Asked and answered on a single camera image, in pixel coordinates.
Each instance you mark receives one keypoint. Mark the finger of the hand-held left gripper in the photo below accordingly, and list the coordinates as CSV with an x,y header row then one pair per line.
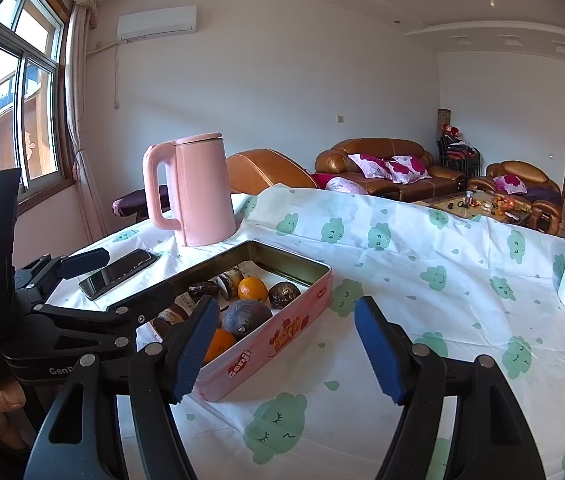
x,y
152,294
85,260

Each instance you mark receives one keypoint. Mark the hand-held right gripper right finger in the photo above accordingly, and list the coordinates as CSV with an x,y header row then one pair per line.
x,y
377,350

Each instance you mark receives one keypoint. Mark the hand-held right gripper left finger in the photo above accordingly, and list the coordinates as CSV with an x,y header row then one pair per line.
x,y
195,355

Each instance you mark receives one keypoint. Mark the dark brown fruit piece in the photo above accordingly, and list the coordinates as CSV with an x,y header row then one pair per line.
x,y
203,291

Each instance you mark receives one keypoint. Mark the large purple passion fruit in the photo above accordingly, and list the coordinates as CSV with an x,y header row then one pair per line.
x,y
245,317

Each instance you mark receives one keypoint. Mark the small orange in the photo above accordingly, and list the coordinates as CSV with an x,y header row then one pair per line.
x,y
252,289

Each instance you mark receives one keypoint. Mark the pink metal tin box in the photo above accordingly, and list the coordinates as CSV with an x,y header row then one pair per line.
x,y
282,332

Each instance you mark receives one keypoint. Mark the dark wrinkled passion fruit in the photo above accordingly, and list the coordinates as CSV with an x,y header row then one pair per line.
x,y
283,294

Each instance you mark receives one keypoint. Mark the black smartphone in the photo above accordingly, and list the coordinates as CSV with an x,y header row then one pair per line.
x,y
117,272

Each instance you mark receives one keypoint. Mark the dark padded stool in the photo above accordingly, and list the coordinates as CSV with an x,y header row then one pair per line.
x,y
135,202

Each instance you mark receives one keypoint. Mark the green cloud print tablecloth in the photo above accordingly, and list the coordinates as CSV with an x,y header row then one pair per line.
x,y
412,270

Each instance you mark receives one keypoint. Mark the pink electric kettle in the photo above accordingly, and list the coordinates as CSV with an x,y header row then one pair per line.
x,y
197,190

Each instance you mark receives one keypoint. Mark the pink curtain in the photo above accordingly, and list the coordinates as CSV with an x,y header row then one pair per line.
x,y
80,110

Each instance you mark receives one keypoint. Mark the window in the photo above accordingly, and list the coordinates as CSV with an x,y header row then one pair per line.
x,y
2,100

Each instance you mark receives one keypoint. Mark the brown leather chair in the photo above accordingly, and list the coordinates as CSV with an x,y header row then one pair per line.
x,y
262,170

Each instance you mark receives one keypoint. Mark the coffee table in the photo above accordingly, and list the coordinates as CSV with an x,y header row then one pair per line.
x,y
462,207

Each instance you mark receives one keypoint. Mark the pink cushion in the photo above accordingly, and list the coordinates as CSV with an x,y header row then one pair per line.
x,y
345,185

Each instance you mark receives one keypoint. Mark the red floral white pillow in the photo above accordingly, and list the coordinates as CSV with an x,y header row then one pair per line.
x,y
407,169
510,184
367,165

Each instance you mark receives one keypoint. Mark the long brown leather sofa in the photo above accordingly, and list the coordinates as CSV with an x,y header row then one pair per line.
x,y
377,146

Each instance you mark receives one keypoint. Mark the stack of dark chairs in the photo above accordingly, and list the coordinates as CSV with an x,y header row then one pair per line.
x,y
457,152

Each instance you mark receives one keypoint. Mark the purple blanket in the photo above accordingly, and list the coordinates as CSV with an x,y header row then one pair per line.
x,y
540,194

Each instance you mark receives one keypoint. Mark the small brown leather sofa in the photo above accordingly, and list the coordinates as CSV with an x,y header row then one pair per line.
x,y
522,169

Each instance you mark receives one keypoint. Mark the tall floor vase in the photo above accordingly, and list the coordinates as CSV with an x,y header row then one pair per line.
x,y
443,117

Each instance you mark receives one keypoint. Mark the white air conditioner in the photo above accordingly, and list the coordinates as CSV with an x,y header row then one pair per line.
x,y
157,22

